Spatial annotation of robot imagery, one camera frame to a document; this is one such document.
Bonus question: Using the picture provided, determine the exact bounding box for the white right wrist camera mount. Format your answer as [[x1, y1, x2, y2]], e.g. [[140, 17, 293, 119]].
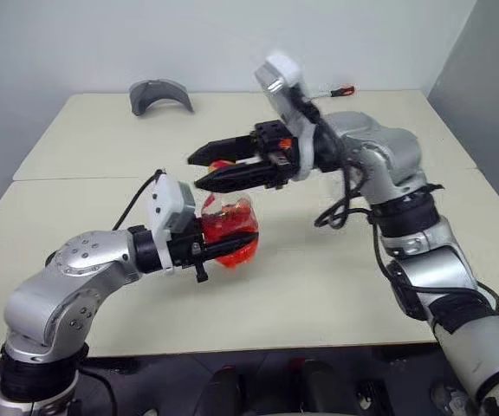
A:
[[253, 50, 321, 181]]

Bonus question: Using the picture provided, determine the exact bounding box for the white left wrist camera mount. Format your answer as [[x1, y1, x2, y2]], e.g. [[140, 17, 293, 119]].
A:
[[144, 172, 198, 278]]

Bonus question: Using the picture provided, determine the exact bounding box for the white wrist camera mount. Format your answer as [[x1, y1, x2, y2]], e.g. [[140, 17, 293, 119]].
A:
[[144, 172, 198, 278], [253, 50, 321, 181]]

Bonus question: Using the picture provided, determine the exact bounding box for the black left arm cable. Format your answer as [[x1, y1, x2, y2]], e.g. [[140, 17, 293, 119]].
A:
[[111, 169, 166, 231]]

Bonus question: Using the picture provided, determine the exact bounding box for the orange and black screwdriver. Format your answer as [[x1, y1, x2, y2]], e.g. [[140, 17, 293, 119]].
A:
[[318, 83, 357, 99]]

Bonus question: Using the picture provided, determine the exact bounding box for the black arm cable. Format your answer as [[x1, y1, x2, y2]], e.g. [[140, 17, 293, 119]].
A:
[[111, 169, 166, 231], [290, 84, 499, 324]]

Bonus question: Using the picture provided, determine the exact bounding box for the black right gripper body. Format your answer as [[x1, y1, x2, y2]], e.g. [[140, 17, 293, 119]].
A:
[[252, 121, 299, 191]]

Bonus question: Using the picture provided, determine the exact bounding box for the clear bottle with red drink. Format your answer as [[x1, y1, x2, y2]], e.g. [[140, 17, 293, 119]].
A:
[[198, 192, 261, 272]]

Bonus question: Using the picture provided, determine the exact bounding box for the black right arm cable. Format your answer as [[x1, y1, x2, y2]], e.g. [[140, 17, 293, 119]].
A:
[[290, 84, 499, 324]]

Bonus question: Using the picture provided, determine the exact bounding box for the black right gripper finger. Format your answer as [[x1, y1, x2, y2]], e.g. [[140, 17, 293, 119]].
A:
[[187, 133, 260, 168], [193, 159, 277, 193]]

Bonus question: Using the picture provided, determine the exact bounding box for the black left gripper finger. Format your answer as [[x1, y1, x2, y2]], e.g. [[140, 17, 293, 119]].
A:
[[203, 231, 261, 262]]

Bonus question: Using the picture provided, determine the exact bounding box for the grey curved cap visor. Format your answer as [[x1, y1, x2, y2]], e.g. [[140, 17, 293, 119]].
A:
[[128, 78, 197, 118]]

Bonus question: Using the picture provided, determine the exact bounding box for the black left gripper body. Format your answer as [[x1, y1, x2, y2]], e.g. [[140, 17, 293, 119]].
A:
[[166, 215, 211, 285]]

